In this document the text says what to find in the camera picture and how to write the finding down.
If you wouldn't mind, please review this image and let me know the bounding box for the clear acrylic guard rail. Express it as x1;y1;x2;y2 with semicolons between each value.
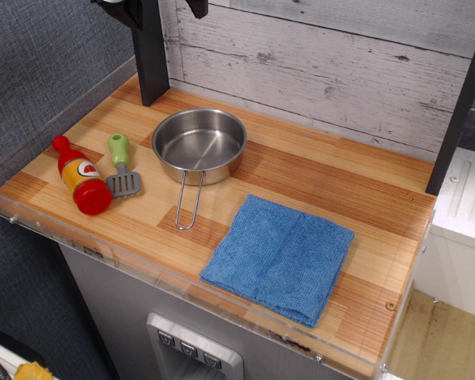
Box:
0;63;435;379

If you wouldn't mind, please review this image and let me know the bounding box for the red toy ketchup bottle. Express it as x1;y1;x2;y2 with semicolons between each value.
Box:
51;135;112;215

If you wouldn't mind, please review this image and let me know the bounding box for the blue cloth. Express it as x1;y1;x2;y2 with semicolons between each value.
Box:
200;195;355;328

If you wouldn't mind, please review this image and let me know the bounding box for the grey toy kitchen cabinet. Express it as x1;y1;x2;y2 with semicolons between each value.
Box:
61;245;345;379

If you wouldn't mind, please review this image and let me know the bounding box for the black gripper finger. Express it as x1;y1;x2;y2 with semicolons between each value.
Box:
187;0;208;19
90;0;143;30

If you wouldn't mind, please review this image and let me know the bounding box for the black support post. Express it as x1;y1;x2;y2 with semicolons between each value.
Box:
425;51;475;196
131;0;169;107

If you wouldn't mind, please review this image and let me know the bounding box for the black right support post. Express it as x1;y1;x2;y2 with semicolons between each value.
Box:
425;51;475;196

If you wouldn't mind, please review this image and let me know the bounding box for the white drainboard counter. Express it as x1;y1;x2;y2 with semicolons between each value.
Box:
434;147;475;238

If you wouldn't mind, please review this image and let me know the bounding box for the stainless steel pot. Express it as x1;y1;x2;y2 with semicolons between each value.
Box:
151;108;248;230

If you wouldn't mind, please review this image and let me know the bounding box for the yellow tape wad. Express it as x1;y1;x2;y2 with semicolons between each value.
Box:
13;362;55;380

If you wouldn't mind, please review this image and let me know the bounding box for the green handled toy spatula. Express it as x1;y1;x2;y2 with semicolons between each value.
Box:
106;133;141;198

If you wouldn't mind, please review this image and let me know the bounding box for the silver dispenser button panel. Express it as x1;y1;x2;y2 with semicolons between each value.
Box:
146;313;245;379

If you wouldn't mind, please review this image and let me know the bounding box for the black left support post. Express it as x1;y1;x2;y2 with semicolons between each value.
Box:
131;0;169;107

